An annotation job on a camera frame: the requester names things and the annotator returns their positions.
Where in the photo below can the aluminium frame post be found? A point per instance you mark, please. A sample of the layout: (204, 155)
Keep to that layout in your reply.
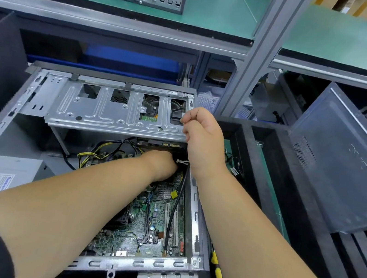
(261, 52)

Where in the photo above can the person's left forearm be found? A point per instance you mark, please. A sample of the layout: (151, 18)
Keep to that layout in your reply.
(52, 213)

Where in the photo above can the person's right forearm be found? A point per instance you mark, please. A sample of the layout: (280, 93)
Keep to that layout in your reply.
(268, 260)

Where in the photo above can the green motherboard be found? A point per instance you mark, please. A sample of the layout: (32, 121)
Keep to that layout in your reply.
(148, 222)

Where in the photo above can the person's right hand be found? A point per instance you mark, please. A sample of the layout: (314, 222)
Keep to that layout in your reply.
(203, 140)

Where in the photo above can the person's left hand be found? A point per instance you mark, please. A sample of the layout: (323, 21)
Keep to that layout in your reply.
(159, 165)

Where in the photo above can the empty black foam tray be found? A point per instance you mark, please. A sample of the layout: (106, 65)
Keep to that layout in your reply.
(256, 163)

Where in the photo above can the green upper shelf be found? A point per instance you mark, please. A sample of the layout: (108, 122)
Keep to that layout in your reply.
(219, 6)

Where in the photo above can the grey side panel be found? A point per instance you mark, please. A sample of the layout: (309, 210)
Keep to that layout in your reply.
(344, 164)

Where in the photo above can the grey computer case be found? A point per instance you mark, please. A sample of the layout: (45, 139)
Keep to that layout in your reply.
(105, 106)

